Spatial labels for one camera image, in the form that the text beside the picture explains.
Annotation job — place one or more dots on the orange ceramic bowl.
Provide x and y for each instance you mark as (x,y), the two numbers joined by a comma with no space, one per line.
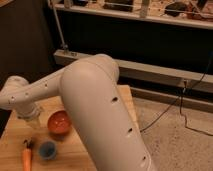
(59,123)

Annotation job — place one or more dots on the small blue cup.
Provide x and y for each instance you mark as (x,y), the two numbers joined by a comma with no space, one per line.
(47,150)

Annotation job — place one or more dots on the metal pole stand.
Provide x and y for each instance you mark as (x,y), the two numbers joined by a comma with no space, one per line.
(64,46)

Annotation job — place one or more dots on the orange toy carrot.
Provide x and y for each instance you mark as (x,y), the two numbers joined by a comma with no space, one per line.
(27,155)

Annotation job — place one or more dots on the wooden shelf with clutter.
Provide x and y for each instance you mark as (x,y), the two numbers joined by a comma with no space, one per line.
(173,12)

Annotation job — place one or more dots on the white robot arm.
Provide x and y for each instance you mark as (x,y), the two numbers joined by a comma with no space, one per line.
(89,93)

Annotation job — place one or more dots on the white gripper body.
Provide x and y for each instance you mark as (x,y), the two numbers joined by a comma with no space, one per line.
(31,117)

